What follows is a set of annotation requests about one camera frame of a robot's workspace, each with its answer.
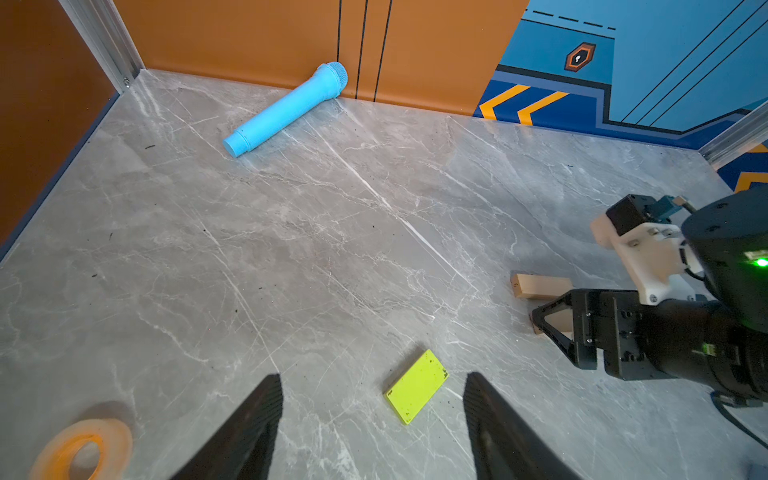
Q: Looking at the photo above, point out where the orange tape roll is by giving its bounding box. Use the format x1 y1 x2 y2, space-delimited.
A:
28 419 133 479

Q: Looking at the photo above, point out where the blue toy microphone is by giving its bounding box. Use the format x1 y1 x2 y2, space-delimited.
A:
223 62 348 158

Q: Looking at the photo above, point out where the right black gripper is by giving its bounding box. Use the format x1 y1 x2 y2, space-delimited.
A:
530 289 750 384

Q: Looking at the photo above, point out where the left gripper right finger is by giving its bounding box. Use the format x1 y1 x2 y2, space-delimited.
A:
463 372 578 480

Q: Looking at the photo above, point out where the lime green block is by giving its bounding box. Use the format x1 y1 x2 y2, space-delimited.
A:
384 349 449 425

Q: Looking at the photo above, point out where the natural wood block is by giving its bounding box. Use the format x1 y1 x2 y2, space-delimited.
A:
529 297 573 339
511 273 573 300

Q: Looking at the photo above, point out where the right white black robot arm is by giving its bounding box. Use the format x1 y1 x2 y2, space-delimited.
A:
531 187 767 406

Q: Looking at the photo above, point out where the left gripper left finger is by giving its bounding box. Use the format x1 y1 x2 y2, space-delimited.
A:
173 374 283 479

